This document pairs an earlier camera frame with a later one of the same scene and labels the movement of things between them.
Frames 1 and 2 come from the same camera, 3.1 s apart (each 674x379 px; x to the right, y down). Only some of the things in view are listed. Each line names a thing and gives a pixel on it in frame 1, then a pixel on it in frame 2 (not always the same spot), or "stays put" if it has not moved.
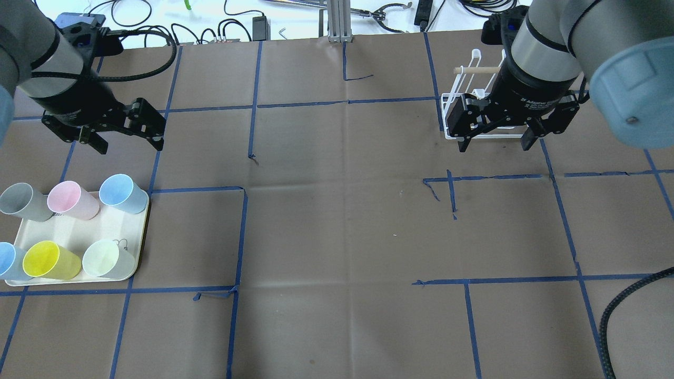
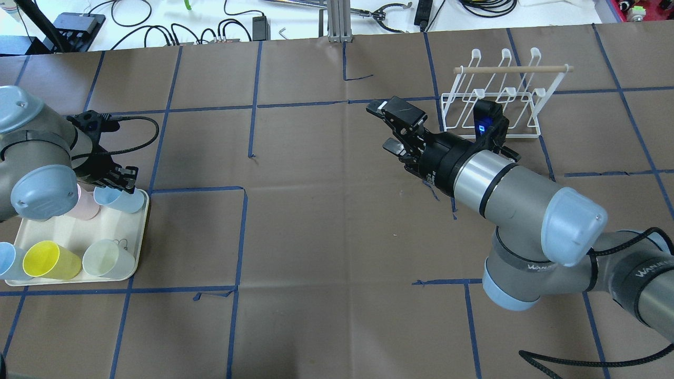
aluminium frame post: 338,20 stays put
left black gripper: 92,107 → 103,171
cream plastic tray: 110,223 stays put
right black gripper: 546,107 → 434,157
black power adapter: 261,29 stays put
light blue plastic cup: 118,190 stays put
